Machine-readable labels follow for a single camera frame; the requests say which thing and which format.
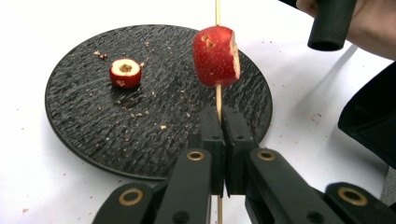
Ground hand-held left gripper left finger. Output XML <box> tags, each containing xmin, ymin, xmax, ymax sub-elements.
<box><xmin>187</xmin><ymin>106</ymin><xmax>226</xmax><ymax>197</ymax></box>

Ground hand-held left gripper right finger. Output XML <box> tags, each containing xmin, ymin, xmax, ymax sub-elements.
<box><xmin>221</xmin><ymin>106</ymin><xmax>260</xmax><ymax>199</ymax></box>

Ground thin bamboo skewer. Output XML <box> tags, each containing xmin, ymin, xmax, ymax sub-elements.
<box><xmin>214</xmin><ymin>0</ymin><xmax>225</xmax><ymax>224</ymax></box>

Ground cored red hawthorn fruit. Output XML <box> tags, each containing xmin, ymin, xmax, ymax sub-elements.
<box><xmin>191</xmin><ymin>24</ymin><xmax>242</xmax><ymax>89</ymax></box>
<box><xmin>108</xmin><ymin>58</ymin><xmax>143</xmax><ymax>90</ymax></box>

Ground black round stone plate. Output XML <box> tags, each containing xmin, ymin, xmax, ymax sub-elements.
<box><xmin>44</xmin><ymin>23</ymin><xmax>274</xmax><ymax>181</ymax></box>

